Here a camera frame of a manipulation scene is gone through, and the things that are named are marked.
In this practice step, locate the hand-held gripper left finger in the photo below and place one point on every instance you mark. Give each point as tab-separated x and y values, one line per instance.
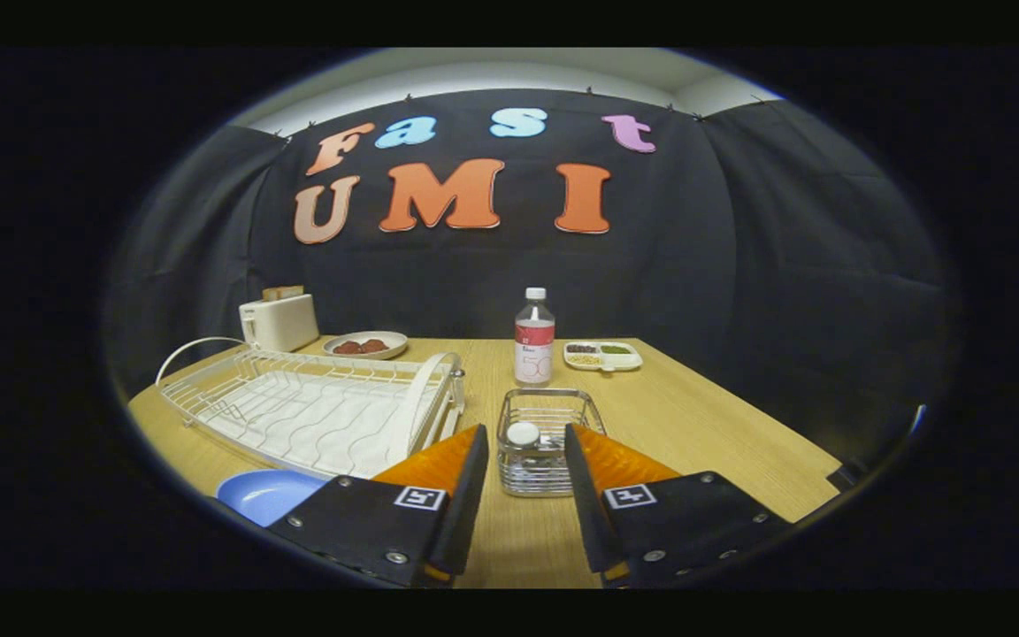
465	504

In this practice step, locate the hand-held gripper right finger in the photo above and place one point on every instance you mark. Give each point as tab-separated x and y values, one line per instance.
587	504

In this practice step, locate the white spoon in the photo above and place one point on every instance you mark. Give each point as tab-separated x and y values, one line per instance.
524	433

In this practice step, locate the light blue plate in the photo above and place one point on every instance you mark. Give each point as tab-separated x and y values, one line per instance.
266	495

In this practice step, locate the white round plate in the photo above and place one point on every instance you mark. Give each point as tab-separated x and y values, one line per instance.
390	337

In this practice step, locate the white divided condiment tray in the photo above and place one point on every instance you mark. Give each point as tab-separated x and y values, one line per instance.
602	361

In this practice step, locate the clear bottle with red label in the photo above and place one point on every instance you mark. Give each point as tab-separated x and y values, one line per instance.
534	345

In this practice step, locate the brown meat piece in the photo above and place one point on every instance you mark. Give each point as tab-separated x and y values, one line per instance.
347	348
374	346

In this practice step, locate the white toaster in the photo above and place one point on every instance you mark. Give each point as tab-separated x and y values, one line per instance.
284	323

